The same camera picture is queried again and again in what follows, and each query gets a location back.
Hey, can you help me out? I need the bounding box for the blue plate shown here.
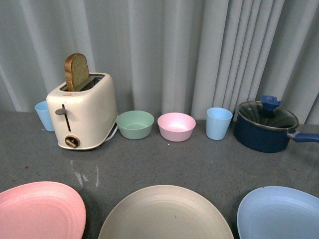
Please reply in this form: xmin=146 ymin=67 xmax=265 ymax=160
xmin=237 ymin=186 xmax=319 ymax=239

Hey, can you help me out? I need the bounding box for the pink plate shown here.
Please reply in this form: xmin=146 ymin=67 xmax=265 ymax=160
xmin=0 ymin=181 xmax=86 ymax=239

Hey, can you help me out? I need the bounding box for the pink bowl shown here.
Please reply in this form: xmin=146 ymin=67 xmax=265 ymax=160
xmin=158 ymin=112 xmax=196 ymax=142

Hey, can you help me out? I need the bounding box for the green bowl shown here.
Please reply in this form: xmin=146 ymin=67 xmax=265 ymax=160
xmin=116 ymin=111 xmax=155 ymax=140

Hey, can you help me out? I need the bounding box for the light blue cup right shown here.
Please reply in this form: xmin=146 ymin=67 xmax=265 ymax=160
xmin=206 ymin=108 xmax=233 ymax=140

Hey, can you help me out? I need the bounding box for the light blue cup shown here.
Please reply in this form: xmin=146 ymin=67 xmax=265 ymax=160
xmin=206 ymin=108 xmax=233 ymax=140
xmin=34 ymin=101 xmax=54 ymax=132

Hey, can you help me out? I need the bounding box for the grey curtain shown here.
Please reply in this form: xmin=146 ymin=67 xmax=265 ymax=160
xmin=0 ymin=0 xmax=319 ymax=124

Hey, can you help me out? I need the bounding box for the cream white toaster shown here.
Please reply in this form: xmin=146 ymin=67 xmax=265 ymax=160
xmin=46 ymin=73 xmax=118 ymax=150

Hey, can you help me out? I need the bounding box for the beige plate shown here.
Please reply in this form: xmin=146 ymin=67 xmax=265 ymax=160
xmin=99 ymin=185 xmax=233 ymax=239

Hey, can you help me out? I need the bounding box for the bread slice in toaster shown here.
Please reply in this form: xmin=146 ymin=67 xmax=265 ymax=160
xmin=64 ymin=53 xmax=89 ymax=92

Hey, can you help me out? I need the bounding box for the dark blue saucepan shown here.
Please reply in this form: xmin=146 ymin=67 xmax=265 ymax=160
xmin=233 ymin=101 xmax=319 ymax=153

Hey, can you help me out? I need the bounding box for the glass pot lid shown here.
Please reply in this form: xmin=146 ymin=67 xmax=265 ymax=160
xmin=237 ymin=95 xmax=299 ymax=130

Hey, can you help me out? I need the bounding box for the light blue cup left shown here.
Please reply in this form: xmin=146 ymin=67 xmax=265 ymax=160
xmin=34 ymin=101 xmax=54 ymax=132

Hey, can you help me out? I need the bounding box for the white toaster cable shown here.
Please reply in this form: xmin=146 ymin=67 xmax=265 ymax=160
xmin=103 ymin=124 xmax=118 ymax=143

